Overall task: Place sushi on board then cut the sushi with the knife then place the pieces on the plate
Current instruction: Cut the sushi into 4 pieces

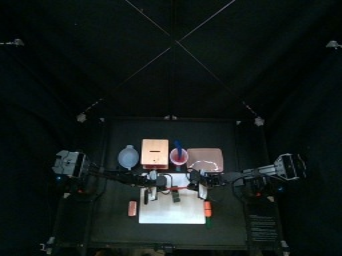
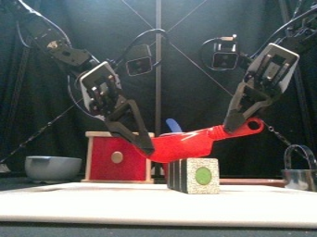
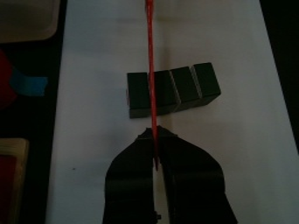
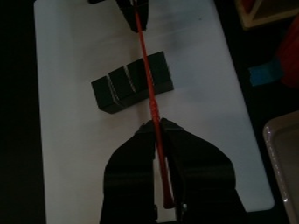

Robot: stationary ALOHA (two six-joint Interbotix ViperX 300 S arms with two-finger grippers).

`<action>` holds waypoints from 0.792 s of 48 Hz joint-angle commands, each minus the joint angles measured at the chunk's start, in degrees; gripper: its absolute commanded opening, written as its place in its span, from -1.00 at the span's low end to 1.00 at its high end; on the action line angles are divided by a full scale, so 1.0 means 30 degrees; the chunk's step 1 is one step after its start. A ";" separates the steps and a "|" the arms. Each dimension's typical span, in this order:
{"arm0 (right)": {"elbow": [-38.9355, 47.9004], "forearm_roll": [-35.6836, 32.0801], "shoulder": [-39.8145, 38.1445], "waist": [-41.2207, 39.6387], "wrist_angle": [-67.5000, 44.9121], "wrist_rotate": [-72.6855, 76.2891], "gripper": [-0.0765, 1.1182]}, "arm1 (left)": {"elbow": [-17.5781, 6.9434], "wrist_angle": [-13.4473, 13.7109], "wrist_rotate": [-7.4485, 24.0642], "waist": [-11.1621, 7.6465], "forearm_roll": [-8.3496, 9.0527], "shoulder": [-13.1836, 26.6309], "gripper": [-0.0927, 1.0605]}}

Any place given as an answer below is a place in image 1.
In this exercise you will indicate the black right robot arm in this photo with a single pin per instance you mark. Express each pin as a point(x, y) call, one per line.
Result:
point(289, 166)

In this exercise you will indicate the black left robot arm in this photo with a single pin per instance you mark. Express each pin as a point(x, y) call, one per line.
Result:
point(72, 164)

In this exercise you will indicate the square pink plate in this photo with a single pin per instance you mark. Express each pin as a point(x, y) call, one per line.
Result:
point(205, 158)

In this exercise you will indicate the white cutting board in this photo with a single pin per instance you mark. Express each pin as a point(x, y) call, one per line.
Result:
point(178, 213)

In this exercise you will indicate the orange toy carrot green top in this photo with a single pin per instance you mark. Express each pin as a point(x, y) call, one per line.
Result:
point(208, 208)

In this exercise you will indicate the pink cup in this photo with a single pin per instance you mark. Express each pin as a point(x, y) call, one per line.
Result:
point(180, 160)

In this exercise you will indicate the light wooden box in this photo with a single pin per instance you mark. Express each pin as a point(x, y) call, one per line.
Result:
point(156, 153)

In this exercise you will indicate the pale blue measuring cup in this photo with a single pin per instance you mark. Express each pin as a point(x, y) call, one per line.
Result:
point(129, 157)

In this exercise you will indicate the blue utensil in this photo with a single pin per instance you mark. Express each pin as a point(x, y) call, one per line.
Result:
point(178, 146)

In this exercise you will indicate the black panel white text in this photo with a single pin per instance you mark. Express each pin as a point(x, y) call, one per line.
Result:
point(263, 227)

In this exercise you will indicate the silver frame clamp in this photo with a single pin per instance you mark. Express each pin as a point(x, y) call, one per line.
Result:
point(333, 44)
point(81, 117)
point(260, 121)
point(17, 42)
point(170, 117)

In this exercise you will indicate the silver corner bracket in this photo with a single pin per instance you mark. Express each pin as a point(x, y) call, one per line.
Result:
point(47, 245)
point(284, 247)

